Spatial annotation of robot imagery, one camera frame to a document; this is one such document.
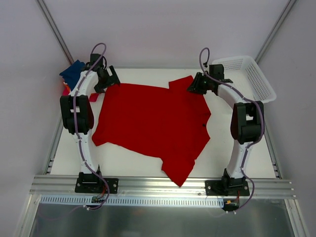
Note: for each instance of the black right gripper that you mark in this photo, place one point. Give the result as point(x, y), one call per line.
point(198, 84)

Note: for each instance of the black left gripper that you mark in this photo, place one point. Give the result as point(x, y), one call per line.
point(106, 79)

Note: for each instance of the red t shirt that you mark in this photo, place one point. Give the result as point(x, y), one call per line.
point(165, 123)

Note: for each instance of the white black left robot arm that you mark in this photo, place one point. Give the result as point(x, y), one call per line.
point(76, 110)

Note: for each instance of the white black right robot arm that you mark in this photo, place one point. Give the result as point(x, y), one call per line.
point(247, 128)

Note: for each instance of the white perforated plastic basket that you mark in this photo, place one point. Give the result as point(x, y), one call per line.
point(247, 78)

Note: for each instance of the left aluminium corner post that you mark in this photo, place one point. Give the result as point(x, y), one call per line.
point(55, 30)

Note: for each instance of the aluminium corner post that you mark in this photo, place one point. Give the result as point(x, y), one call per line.
point(275, 29)
point(55, 30)

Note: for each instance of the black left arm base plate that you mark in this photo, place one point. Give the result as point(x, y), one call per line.
point(91, 184)

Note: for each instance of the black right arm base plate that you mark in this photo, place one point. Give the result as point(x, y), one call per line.
point(218, 188)

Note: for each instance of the aluminium extrusion mounting rail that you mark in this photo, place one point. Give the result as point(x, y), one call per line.
point(161, 187)

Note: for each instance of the white slotted cable duct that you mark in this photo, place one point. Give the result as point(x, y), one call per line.
point(134, 201)

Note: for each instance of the right aluminium corner post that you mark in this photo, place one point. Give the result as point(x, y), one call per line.
point(275, 29)

